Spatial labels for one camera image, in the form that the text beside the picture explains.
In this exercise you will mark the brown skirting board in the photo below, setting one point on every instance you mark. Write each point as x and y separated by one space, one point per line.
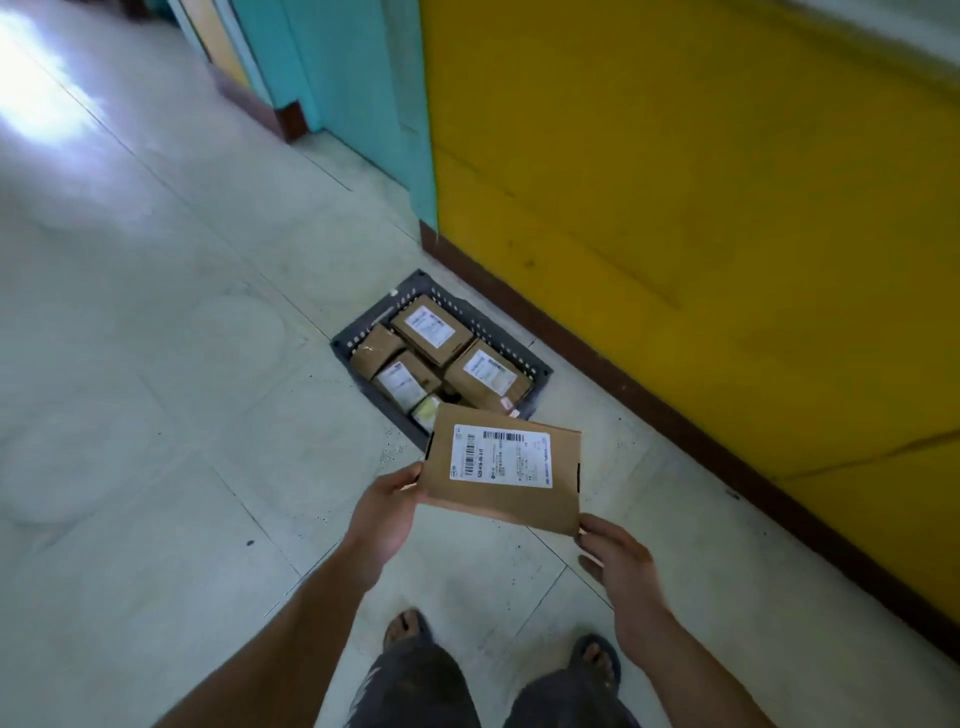
675 442

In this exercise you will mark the person's left foot in sandal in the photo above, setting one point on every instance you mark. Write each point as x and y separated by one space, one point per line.
406 628

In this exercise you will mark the person's left thumb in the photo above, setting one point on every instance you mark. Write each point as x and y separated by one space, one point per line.
409 472

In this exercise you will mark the grey plastic crate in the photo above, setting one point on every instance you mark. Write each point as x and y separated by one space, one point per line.
442 352

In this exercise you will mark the person's foot in sandal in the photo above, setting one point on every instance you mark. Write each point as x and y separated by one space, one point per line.
596 660
406 628

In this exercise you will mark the small pale packet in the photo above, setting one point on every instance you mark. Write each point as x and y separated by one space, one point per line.
426 412

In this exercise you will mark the person's left forearm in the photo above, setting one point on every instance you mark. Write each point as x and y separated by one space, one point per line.
277 645

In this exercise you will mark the person's right foot in sandal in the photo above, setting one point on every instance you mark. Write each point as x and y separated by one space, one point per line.
596 660

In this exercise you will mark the person's right thumb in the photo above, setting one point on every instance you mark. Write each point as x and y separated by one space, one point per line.
600 523

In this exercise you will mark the teal door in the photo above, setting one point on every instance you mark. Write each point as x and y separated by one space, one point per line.
337 82

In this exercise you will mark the person's right forearm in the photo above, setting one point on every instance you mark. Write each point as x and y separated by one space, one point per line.
694 679

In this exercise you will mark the plain small cardboard box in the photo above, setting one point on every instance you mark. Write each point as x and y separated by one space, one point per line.
377 351

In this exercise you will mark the person's right hand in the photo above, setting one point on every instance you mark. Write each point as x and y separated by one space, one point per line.
626 574

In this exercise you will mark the cardboard box with white label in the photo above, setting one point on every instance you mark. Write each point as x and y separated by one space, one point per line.
405 382
433 328
486 375

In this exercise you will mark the person's left hand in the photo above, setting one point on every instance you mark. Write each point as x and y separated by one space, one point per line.
379 525

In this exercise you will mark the person's dark trousers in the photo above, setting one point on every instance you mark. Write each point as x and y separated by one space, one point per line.
480 694

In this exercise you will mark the large labelled cardboard box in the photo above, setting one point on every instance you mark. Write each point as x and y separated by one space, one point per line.
501 469

